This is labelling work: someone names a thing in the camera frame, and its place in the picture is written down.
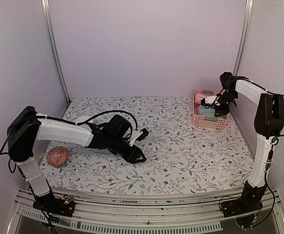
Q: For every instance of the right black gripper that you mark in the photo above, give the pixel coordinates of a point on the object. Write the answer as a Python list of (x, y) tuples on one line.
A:
[(223, 110)]

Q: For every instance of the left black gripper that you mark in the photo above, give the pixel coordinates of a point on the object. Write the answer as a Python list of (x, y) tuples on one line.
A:
[(136, 152)]

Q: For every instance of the light blue towel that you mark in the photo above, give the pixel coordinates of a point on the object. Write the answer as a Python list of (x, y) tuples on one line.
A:
[(205, 111)]

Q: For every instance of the green towel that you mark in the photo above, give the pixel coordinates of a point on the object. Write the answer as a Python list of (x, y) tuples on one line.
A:
[(214, 119)]

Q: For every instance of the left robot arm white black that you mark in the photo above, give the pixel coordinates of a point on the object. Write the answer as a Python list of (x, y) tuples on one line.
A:
[(30, 127)]

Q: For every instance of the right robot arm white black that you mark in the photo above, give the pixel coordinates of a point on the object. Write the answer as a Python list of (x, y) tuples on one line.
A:
[(268, 123)]

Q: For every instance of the pink rolled towel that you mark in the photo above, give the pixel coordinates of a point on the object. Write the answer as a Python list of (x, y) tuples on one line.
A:
[(198, 98)]

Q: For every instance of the pink plastic basket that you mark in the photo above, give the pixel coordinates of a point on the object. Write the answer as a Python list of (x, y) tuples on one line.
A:
[(204, 116)]

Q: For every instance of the white bowl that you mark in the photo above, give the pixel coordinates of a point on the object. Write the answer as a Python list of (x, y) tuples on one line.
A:
[(82, 119)]

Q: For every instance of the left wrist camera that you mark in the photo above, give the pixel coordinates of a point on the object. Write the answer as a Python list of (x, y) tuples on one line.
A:
[(138, 135)]

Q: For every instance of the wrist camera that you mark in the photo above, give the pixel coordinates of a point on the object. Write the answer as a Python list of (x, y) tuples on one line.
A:
[(210, 101), (138, 135)]

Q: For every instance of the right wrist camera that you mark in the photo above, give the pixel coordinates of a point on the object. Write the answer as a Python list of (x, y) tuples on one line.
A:
[(210, 101)]

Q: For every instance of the front aluminium rail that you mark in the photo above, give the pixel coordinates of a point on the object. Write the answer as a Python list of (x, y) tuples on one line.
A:
[(165, 214)]

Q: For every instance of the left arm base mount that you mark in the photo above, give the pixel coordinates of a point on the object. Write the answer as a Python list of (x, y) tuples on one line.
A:
[(64, 205)]

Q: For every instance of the right aluminium frame post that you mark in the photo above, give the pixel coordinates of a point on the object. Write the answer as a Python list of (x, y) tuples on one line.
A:
[(243, 37)]

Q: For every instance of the aluminium frame post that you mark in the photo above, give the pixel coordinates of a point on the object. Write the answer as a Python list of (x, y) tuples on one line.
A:
[(243, 37), (54, 51)]

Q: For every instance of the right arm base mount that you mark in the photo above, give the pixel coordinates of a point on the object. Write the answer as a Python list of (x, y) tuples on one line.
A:
[(232, 206)]

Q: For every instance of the left aluminium frame post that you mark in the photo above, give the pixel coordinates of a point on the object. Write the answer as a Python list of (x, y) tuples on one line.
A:
[(54, 51)]

